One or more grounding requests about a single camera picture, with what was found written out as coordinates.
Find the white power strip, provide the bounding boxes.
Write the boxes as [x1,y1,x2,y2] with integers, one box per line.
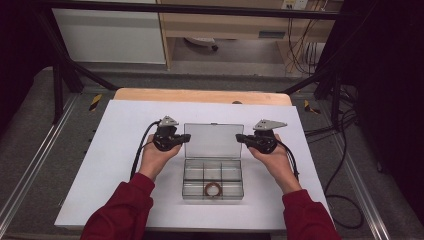
[281,0,309,10]

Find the light wooden table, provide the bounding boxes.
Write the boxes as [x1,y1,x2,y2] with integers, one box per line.
[113,87,294,107]

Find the white cabinet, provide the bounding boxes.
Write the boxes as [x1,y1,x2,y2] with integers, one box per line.
[51,8,167,65]

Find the left hand-held gripper black cable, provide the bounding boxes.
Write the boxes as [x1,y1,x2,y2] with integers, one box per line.
[129,119,161,181]

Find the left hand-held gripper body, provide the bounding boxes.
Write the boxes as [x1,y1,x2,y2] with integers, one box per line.
[152,115,183,153]

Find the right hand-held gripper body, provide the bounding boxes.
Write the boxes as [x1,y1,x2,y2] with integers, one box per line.
[245,118,289,155]

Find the hanging cable bundle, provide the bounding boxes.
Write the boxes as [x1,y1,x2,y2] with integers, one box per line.
[286,16,329,76]

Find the black looped floor cable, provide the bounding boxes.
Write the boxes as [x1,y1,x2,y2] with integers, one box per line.
[323,109,365,230]

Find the person's left hand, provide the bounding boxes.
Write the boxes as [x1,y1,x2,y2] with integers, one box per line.
[137,133,183,183]

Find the right hand-held gripper black cable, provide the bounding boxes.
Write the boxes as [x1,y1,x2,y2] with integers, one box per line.
[275,139,300,181]

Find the clear plastic compartment box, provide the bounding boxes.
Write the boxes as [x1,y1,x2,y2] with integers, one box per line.
[181,122,245,201]

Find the black horizontal frame bar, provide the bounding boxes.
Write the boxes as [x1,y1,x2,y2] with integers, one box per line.
[39,0,348,21]

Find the black metal stand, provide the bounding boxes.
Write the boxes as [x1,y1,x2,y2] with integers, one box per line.
[281,66,344,132]
[33,9,119,126]

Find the wooden desk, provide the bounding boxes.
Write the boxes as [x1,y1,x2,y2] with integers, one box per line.
[156,0,344,70]

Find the black curtain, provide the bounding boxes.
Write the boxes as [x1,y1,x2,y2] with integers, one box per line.
[319,0,424,218]
[0,0,56,134]

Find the white table board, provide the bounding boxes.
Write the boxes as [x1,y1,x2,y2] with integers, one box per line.
[54,99,337,233]

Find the black floor cable bundle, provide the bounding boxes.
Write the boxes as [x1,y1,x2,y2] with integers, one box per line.
[304,84,359,144]

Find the aluminium floor rail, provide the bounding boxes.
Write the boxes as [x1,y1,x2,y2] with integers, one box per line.
[0,94,79,228]
[329,133,392,240]

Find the person's right hand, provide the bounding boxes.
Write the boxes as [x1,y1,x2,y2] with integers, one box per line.
[247,133,303,195]

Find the brown ring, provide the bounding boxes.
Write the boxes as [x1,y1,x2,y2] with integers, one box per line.
[203,181,224,199]

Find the office chair base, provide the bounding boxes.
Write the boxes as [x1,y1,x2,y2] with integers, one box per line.
[184,37,220,52]

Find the hand-held gripper black cable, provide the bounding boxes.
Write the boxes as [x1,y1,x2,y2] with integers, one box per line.
[275,139,300,181]
[129,119,161,181]

